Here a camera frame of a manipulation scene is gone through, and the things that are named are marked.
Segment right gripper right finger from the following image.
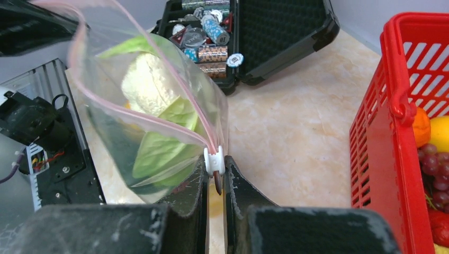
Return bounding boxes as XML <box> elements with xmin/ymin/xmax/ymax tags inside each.
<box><xmin>223</xmin><ymin>156</ymin><xmax>400</xmax><ymax>253</ymax></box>

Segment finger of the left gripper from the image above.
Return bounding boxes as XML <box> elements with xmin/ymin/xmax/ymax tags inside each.
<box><xmin>1</xmin><ymin>1</ymin><xmax>78</xmax><ymax>57</ymax></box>

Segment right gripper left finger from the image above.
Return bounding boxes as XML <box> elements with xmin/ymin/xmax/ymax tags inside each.
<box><xmin>9</xmin><ymin>159</ymin><xmax>209</xmax><ymax>253</ymax></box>

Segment toy cauliflower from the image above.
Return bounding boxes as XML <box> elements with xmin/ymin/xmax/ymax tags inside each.
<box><xmin>99</xmin><ymin>35</ymin><xmax>205</xmax><ymax>189</ymax></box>

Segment clear zip top bag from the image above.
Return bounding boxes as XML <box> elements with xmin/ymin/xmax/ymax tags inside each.
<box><xmin>34</xmin><ymin>1</ymin><xmax>228</xmax><ymax>203</ymax></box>

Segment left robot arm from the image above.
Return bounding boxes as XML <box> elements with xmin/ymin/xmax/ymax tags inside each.
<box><xmin>1</xmin><ymin>1</ymin><xmax>78</xmax><ymax>152</ymax></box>

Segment red plastic basket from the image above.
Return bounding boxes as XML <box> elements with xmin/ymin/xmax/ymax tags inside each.
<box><xmin>349</xmin><ymin>12</ymin><xmax>448</xmax><ymax>253</ymax></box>

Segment red triangle card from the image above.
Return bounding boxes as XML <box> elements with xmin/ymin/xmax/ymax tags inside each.
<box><xmin>169</xmin><ymin>24</ymin><xmax>191</xmax><ymax>49</ymax></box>

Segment black poker chip case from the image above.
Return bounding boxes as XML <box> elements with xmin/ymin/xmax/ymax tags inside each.
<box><xmin>153</xmin><ymin>1</ymin><xmax>340</xmax><ymax>95</ymax></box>

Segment red toy tomato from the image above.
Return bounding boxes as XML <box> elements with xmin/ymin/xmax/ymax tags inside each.
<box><xmin>428</xmin><ymin>209</ymin><xmax>448</xmax><ymax>248</ymax></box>

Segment purple toy grapes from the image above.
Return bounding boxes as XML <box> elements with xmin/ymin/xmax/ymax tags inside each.
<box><xmin>417</xmin><ymin>143</ymin><xmax>448</xmax><ymax>213</ymax></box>

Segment yellow toy pepper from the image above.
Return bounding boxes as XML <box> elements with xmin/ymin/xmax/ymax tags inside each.
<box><xmin>429</xmin><ymin>115</ymin><xmax>448</xmax><ymax>152</ymax></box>

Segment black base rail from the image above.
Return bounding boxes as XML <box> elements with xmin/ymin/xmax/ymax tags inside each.
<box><xmin>25</xmin><ymin>94</ymin><xmax>106</xmax><ymax>210</ymax></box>

